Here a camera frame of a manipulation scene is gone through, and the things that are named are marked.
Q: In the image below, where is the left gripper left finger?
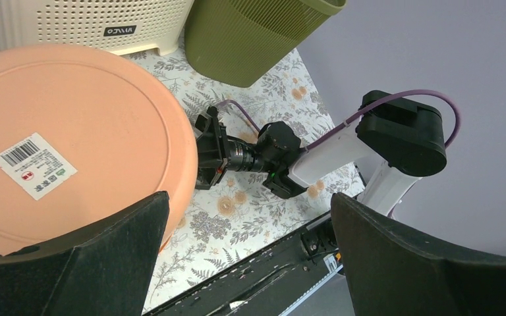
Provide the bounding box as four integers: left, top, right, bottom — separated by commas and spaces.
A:
0, 192, 169, 315

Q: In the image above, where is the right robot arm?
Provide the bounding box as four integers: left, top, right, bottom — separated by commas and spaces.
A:
195, 90, 447, 215

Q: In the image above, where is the green mesh waste bin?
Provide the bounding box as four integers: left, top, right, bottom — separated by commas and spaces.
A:
184, 0, 347, 88

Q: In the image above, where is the cream perforated basket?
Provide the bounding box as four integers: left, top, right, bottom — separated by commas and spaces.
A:
0, 0, 193, 55

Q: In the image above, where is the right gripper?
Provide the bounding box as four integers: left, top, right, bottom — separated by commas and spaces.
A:
194, 106, 302, 190

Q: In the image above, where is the orange bucket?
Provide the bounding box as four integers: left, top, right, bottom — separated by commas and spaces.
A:
0, 44, 198, 255

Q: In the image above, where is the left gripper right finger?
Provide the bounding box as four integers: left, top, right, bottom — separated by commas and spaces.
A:
330, 193, 506, 315

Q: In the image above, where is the floral patterned mat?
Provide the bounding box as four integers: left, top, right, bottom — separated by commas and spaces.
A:
126, 49, 365, 311

